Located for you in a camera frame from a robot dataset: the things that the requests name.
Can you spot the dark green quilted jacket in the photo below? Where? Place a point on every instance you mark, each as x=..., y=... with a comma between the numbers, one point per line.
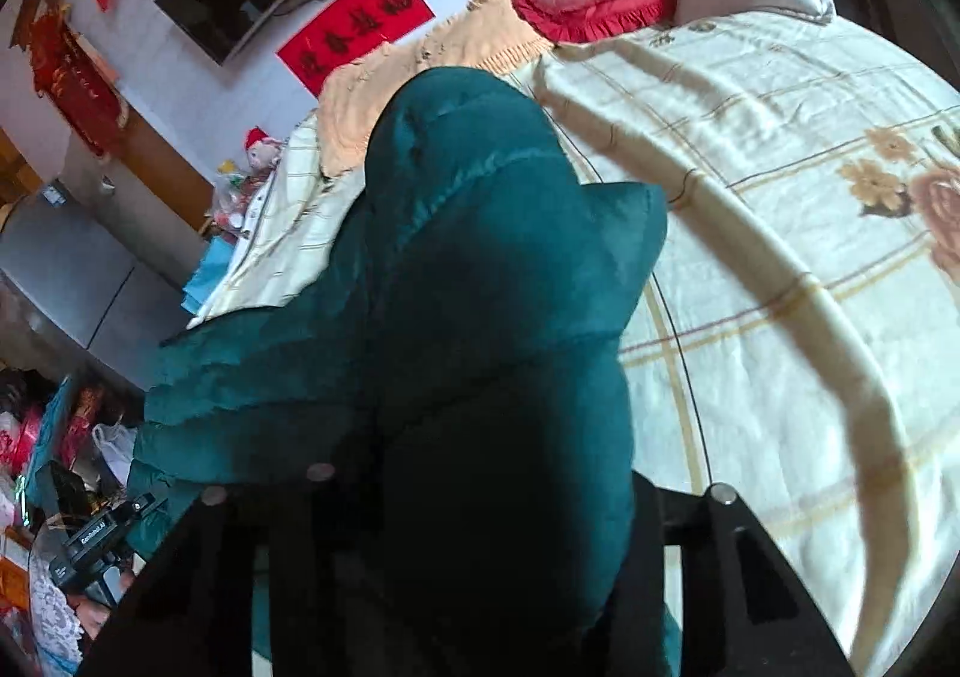
x=428, y=452

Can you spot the person's left hand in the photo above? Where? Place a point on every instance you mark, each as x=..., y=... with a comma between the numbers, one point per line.
x=91, y=615

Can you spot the grey refrigerator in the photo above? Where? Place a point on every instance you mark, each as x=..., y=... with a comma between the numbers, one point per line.
x=109, y=308

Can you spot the blue paper bag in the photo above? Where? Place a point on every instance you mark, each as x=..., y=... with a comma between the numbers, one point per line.
x=212, y=267

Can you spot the plush pig toy red hat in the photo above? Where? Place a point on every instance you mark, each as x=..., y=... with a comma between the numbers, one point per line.
x=263, y=152

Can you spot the red calligraphy banner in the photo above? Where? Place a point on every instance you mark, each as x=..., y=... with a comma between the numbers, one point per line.
x=345, y=31

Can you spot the red heart cushion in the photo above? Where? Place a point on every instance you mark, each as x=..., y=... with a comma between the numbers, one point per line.
x=587, y=21

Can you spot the floral cream bedspread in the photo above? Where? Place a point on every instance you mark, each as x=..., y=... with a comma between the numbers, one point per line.
x=798, y=335

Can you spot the red hanging wall decoration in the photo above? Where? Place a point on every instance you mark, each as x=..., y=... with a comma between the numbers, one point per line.
x=66, y=74

